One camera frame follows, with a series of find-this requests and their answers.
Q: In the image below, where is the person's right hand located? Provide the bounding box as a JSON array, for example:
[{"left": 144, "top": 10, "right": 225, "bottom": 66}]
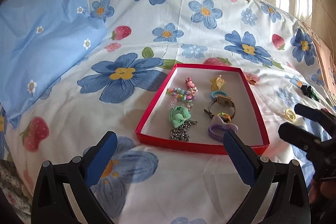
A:
[{"left": 308, "top": 180, "right": 336, "bottom": 204}]

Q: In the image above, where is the yellow green small ring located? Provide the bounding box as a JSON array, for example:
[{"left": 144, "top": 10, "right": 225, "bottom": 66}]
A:
[{"left": 217, "top": 111, "right": 232, "bottom": 123}]

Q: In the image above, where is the black green hair accessory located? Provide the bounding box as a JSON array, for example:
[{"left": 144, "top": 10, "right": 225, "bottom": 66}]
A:
[{"left": 301, "top": 85, "right": 320, "bottom": 102}]

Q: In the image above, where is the silver chain necklace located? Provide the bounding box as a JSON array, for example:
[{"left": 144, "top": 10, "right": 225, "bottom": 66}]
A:
[{"left": 169, "top": 119, "right": 199, "bottom": 142}]

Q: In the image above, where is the gold mesh band wristwatch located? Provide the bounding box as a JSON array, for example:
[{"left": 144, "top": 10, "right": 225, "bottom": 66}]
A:
[{"left": 203, "top": 96, "right": 236, "bottom": 121}]

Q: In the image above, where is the pink flower hair clip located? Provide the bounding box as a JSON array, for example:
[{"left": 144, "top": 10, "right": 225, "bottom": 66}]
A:
[{"left": 185, "top": 77, "right": 198, "bottom": 100}]

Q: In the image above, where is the cream round ring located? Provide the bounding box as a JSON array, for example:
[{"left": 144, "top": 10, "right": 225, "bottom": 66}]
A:
[{"left": 284, "top": 108, "right": 298, "bottom": 122}]

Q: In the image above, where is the floral white bedsheet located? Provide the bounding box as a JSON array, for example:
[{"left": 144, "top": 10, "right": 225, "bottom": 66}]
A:
[{"left": 1, "top": 0, "right": 335, "bottom": 223}]

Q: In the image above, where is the red shallow jewelry box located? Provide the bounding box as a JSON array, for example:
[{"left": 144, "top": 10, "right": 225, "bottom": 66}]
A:
[{"left": 135, "top": 64, "right": 270, "bottom": 155}]

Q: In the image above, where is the blue plastic ring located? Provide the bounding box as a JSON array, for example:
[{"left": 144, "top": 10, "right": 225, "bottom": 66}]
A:
[{"left": 210, "top": 90, "right": 227, "bottom": 99}]

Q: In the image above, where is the colourful chunky bead bracelet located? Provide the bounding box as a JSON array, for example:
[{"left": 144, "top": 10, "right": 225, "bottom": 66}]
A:
[{"left": 166, "top": 87, "right": 197, "bottom": 102}]

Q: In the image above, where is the purple hair tie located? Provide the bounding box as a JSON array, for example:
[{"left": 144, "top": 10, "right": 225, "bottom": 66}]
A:
[{"left": 208, "top": 115, "right": 239, "bottom": 138}]

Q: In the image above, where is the light blue pillow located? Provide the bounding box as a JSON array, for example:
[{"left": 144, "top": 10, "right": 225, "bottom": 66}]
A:
[{"left": 1, "top": 0, "right": 106, "bottom": 127}]

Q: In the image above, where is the yellow hair claw clip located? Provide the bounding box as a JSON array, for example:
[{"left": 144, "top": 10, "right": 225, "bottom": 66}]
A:
[{"left": 210, "top": 75, "right": 226, "bottom": 92}]

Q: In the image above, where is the green fabric flower clip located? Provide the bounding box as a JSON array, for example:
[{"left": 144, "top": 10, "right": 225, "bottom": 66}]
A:
[{"left": 169, "top": 106, "right": 191, "bottom": 128}]

